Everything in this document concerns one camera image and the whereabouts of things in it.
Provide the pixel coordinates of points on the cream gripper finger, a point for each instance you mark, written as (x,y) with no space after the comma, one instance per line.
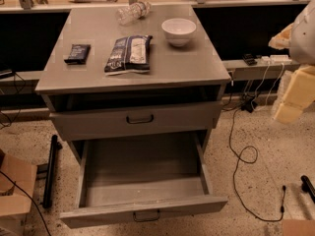
(282,39)
(296,92)

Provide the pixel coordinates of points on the blue chip bag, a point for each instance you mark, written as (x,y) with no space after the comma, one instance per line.
(130,54)

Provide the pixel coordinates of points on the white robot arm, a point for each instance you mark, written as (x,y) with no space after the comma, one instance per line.
(299,39)

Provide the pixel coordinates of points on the grey upper drawer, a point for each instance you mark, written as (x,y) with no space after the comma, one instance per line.
(135,121)

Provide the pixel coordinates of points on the grey drawer cabinet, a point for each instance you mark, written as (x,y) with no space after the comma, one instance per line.
(160,75)

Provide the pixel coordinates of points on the grey open lower drawer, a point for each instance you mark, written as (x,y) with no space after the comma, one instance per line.
(142,179)

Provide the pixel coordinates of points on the white power strip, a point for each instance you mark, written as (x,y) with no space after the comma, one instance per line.
(276,59)

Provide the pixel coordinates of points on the black remote on ledge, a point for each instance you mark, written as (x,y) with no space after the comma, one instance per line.
(249,59)

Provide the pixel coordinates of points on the black power adapter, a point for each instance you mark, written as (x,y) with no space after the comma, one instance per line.
(249,106)

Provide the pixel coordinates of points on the black object right floor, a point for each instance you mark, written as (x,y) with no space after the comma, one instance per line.
(308,187)

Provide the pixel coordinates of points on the white ceramic bowl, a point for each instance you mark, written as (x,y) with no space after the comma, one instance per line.
(178,32)

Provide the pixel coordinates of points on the clear plastic water bottle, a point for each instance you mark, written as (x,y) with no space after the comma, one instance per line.
(133,12)

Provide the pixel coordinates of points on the small black snack packet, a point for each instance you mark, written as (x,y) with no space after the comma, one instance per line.
(79,54)

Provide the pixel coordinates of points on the black metal bar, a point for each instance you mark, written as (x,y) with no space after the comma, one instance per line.
(54,147)

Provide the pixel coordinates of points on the brown cardboard box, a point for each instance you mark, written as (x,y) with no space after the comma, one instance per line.
(17,180)

